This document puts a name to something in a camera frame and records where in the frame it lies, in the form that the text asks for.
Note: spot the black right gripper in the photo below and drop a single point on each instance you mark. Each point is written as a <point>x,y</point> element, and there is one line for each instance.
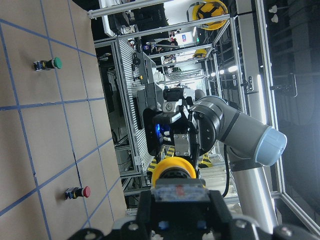
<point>183,122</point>

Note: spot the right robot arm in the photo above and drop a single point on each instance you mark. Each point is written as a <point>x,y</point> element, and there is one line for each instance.
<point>180,206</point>

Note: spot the yellow hard hat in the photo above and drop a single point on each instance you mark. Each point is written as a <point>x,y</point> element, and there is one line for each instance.
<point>208,9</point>

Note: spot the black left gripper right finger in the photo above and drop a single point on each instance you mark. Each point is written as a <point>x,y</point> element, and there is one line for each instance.
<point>219,215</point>

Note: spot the yellow push button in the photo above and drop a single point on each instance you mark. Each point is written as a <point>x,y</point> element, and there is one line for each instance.
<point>174,180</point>

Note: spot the red push button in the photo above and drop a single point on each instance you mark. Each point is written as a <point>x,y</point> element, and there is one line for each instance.
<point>75,192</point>

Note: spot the green push button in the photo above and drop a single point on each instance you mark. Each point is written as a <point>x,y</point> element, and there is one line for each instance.
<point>47,65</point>

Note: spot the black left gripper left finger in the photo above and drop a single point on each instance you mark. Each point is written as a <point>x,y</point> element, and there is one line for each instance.
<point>147,216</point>

